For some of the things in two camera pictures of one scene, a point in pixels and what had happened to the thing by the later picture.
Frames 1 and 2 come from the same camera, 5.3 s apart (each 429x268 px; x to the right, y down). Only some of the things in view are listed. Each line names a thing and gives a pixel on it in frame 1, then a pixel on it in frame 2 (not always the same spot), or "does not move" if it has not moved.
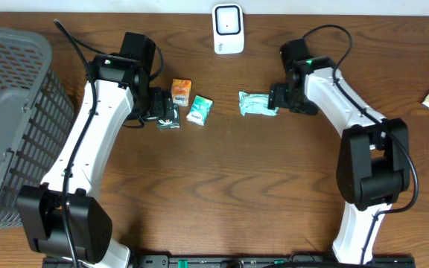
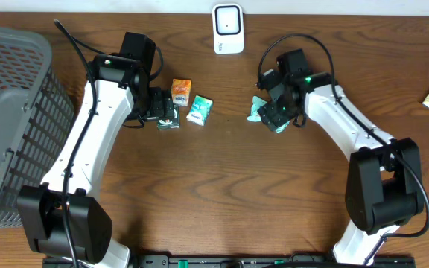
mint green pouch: x=255 y=103 -> x=256 y=103
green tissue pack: x=199 y=109 does not move
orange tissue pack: x=180 y=91 does not move
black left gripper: x=167 y=109 does not move
